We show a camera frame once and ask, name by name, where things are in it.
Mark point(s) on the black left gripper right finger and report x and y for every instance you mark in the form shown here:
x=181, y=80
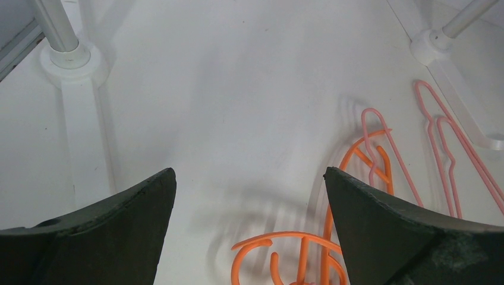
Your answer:
x=386, y=240

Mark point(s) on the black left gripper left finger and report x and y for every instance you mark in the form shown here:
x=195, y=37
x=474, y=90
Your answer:
x=117, y=240

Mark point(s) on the white rack left foot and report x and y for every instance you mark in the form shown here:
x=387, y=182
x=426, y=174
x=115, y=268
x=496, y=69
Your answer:
x=79, y=74

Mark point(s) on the aluminium frame rail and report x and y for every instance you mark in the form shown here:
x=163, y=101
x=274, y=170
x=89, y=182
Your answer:
x=13, y=52

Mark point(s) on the white rack right post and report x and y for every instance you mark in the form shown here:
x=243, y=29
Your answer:
x=472, y=12

